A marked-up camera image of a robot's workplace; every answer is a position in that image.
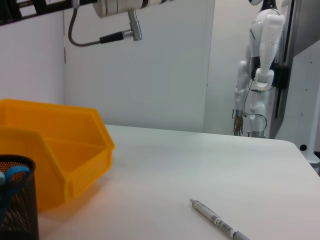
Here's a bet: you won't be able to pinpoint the white silver ballpoint pen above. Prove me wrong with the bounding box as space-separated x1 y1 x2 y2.
188 197 251 240

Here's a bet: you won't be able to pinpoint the blue scissors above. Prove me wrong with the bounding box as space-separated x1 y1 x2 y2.
0 164 31 226

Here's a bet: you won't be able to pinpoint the black mesh pen holder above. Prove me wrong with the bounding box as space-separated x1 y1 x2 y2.
0 154 40 240

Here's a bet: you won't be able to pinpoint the metallic humanoid hand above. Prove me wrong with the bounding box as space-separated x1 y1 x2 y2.
231 108 245 137

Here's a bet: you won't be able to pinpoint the yellow plastic bin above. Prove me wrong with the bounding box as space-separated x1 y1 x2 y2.
0 98 116 212

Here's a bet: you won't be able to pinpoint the thin black humanoid cable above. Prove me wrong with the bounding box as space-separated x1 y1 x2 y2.
243 76 269 138

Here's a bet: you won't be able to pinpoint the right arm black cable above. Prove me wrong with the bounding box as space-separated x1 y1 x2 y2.
68 0 144 48

